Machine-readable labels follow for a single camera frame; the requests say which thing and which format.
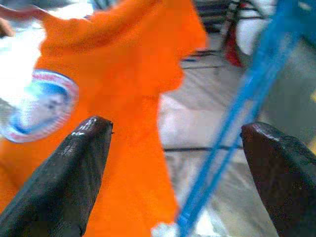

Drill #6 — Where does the red hanging cloth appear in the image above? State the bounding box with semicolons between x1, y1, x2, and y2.
223;23;245;68

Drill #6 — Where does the orange t-shirt with round badge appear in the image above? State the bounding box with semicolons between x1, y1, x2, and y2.
0;0;208;237

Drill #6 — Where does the blue plastic clothes hanger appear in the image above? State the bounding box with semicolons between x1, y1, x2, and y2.
175;0;314;237

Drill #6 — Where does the grey-green leather sofa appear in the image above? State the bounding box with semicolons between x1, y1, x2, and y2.
259;37;316;149

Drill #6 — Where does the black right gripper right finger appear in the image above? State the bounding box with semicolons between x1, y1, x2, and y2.
240;121;316;237

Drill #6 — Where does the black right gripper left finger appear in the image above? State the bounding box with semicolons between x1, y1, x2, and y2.
0;116;114;237

